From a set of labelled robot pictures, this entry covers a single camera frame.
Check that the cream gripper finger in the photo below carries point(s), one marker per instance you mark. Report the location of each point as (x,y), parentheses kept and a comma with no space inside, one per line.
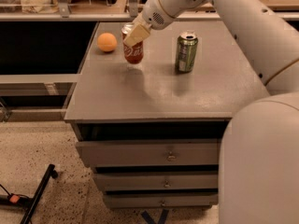
(136,34)

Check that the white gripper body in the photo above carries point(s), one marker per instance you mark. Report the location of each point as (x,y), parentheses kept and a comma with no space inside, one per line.
(153,12)

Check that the red coke can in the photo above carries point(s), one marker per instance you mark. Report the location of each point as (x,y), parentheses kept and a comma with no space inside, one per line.
(134,54)

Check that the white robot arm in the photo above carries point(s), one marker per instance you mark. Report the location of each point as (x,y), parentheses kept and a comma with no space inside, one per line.
(259,155)

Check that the green soda can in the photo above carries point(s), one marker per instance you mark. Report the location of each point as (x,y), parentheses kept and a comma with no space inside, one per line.
(186,51)

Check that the orange fruit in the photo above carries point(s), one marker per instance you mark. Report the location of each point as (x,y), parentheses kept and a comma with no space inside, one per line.
(107,42)

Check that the grey drawer cabinet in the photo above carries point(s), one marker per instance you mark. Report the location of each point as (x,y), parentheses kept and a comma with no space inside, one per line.
(114,100)

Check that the top grey drawer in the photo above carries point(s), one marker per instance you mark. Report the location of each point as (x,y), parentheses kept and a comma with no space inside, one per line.
(139,153)

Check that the grey drawer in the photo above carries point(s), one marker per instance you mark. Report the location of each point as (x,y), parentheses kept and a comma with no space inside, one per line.
(156,181)
(160,200)
(139,153)

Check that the middle grey drawer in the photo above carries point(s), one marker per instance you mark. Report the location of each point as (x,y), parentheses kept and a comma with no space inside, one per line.
(156,181)

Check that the bottom grey drawer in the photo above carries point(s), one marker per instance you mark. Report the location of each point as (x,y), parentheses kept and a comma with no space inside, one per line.
(160,200)

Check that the black stand leg left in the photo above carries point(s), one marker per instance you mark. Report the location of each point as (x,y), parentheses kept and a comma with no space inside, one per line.
(27,204)

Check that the metal railing frame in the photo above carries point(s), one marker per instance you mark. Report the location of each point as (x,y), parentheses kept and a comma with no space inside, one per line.
(85,10)

